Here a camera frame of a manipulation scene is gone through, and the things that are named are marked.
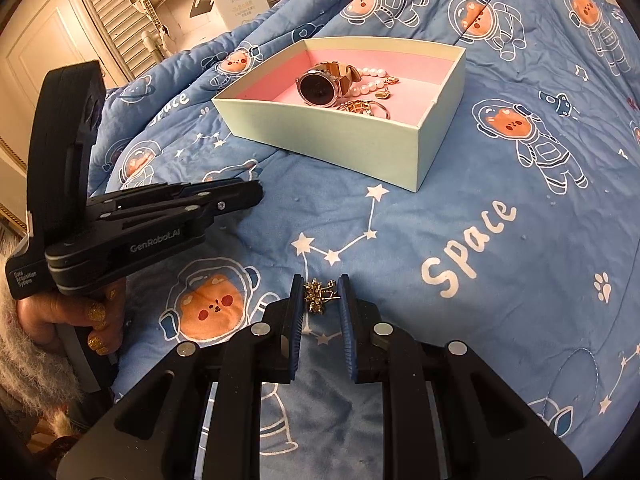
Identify blue space print quilt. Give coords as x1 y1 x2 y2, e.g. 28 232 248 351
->
89 0 639 472

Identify left hand gold nails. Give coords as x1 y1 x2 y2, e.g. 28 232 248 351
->
16 278 126 356

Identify white panel door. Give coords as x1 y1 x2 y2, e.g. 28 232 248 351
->
1 0 129 174

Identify mint box pink interior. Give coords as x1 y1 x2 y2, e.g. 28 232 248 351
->
213 36 465 192

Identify thin silver bangle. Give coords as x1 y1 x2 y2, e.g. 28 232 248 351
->
337 99 390 120

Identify gray fuzzy sleeve forearm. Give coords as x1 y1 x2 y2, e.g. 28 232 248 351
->
0 238 81 416

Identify rose gold wrist watch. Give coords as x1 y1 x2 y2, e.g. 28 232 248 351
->
295 61 361 107

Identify white baby high chair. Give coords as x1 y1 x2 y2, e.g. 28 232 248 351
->
129 0 227 63

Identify white pearl bracelet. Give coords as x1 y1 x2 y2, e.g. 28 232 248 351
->
348 65 402 99

